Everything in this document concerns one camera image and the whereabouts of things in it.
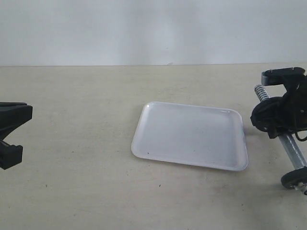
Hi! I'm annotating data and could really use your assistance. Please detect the white rectangular plastic tray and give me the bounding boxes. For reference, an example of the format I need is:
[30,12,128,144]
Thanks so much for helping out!
[131,102,248,172]

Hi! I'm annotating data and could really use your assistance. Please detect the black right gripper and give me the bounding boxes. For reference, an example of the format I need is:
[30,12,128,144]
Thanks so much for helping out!
[267,78,307,139]

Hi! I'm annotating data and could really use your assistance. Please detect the chrome star collar nut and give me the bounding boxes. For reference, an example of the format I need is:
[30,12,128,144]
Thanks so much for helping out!
[295,182,307,196]

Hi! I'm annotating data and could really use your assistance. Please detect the chrome threaded dumbbell bar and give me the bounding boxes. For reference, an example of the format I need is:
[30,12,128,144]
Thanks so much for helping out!
[254,84,307,195]

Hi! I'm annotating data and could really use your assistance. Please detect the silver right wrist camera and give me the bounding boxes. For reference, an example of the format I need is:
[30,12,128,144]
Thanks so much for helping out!
[261,67,306,88]

